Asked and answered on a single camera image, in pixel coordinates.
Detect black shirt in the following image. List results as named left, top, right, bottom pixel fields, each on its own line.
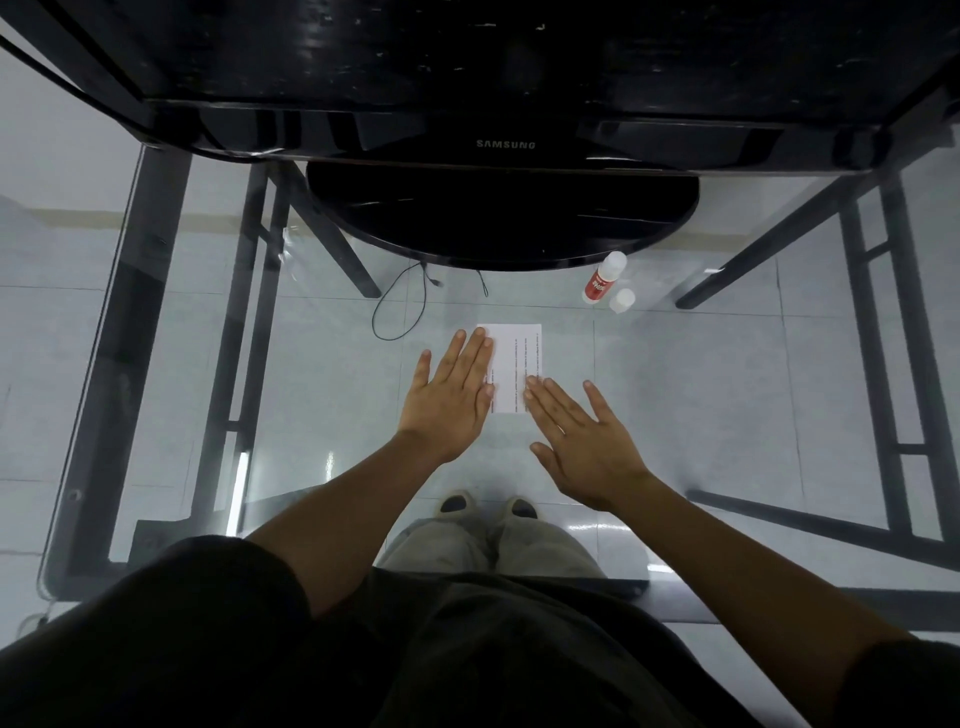
left=0, top=536, right=960, bottom=728

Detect person's left forearm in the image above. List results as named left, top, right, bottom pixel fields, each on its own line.
left=243, top=431, right=451, bottom=620

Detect person's right forearm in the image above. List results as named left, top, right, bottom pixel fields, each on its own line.
left=611, top=472, right=916, bottom=728

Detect person's right hand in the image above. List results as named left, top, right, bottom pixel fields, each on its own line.
left=522, top=374, right=658, bottom=514

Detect person's left hand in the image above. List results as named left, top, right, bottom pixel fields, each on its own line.
left=395, top=327, right=498, bottom=466

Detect black flat screen television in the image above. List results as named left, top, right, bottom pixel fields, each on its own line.
left=0, top=0, right=960, bottom=271

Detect white paper with text lines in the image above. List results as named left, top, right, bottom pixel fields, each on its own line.
left=476, top=323, right=543, bottom=416

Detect red glue stick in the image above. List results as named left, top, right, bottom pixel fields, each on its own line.
left=581, top=251, right=628, bottom=307

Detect grey trousers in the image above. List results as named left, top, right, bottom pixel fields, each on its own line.
left=378, top=515, right=609, bottom=580

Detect black metal table frame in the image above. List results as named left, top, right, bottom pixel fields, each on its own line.
left=37, top=74, right=960, bottom=635

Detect thin black cable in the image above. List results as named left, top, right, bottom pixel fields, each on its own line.
left=371, top=260, right=490, bottom=343

